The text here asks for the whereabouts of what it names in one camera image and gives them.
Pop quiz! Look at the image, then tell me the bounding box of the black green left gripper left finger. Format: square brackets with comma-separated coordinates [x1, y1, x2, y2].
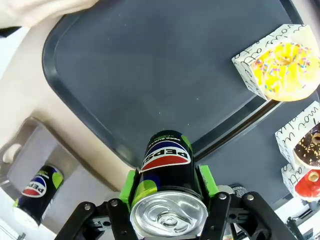
[53, 168, 141, 240]

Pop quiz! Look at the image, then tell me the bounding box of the brown plastic tray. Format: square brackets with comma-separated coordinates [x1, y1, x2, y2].
[0, 115, 121, 202]

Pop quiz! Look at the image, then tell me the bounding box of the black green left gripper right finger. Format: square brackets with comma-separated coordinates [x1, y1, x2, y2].
[195, 164, 299, 240]

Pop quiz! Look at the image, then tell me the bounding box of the black square serving tray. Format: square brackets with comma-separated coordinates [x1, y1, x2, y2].
[41, 0, 305, 169]
[193, 98, 320, 209]

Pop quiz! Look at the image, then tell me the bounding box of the person's right hand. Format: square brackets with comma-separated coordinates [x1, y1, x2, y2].
[0, 0, 97, 29]

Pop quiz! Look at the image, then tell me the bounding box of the yellow glazed sprinkled donut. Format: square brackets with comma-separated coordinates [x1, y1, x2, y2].
[249, 41, 320, 103]

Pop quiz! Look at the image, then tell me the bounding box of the red glazed donut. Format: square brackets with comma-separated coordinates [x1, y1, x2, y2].
[294, 169, 320, 201]

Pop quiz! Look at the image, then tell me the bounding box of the chocolate glazed donut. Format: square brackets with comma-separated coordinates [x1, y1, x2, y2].
[292, 128, 320, 168]

